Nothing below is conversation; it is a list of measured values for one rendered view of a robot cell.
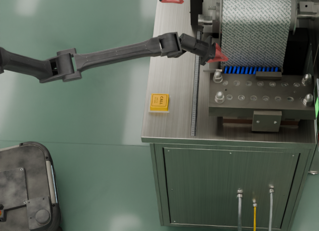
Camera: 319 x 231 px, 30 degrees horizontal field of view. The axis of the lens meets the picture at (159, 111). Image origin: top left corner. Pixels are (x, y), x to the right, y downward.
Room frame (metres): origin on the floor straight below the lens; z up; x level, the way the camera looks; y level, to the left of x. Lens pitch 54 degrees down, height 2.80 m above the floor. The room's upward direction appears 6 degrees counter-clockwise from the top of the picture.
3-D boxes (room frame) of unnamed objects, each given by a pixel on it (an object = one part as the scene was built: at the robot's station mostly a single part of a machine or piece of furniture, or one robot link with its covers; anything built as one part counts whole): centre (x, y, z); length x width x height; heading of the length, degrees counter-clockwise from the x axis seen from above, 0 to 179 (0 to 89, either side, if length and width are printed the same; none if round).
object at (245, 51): (1.44, -0.37, 1.10); 0.23 x 0.01 x 0.18; 81
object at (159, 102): (1.40, 0.00, 0.91); 0.07 x 0.07 x 0.02; 81
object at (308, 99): (1.24, -0.54, 1.05); 0.04 x 0.04 x 0.04
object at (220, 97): (1.30, -0.23, 1.05); 0.04 x 0.04 x 0.04
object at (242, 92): (1.31, -0.39, 1.00); 0.40 x 0.16 x 0.06; 81
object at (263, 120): (1.22, -0.39, 0.96); 0.10 x 0.03 x 0.11; 81
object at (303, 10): (1.47, -0.55, 1.28); 0.06 x 0.05 x 0.02; 81
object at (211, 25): (1.56, -0.23, 1.05); 0.06 x 0.05 x 0.31; 81
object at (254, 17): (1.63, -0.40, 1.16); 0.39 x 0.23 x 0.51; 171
